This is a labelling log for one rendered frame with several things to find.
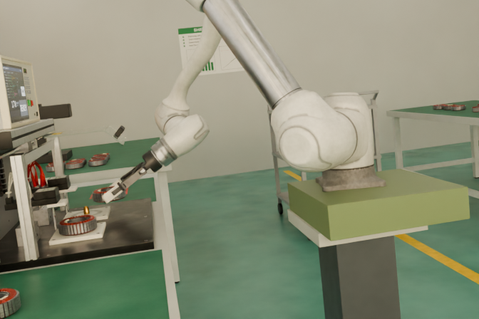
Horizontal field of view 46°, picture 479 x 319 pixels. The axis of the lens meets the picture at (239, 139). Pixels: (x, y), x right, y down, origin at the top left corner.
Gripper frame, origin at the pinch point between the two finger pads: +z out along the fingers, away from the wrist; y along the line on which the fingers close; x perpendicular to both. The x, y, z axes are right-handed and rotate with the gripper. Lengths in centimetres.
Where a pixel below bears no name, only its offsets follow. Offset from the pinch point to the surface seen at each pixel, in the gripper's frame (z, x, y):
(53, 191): 7.8, -13.1, 27.5
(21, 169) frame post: 7, -24, 45
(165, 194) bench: -4, 35, -136
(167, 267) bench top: -9, 16, 62
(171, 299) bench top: -10, 17, 83
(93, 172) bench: 21, -2, -133
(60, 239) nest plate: 14.1, -1.2, 31.6
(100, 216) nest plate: 5.8, 3.5, 7.1
